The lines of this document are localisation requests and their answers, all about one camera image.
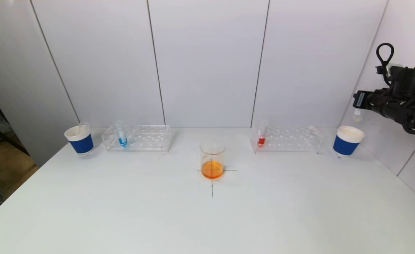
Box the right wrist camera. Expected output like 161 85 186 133
376 63 404 81

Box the clear acrylic test tube rack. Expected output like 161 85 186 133
250 123 324 154
102 125 172 153

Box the test tube with red pigment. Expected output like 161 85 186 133
257 120 269 147

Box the clear glass beaker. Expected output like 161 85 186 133
200 139 226 180

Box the blue white paper cup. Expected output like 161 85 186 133
333 126 365 157
64 125 95 156

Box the test tube with blue pigment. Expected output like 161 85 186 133
114 120 128 147

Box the black looped camera cable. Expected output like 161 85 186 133
376 43 395 87

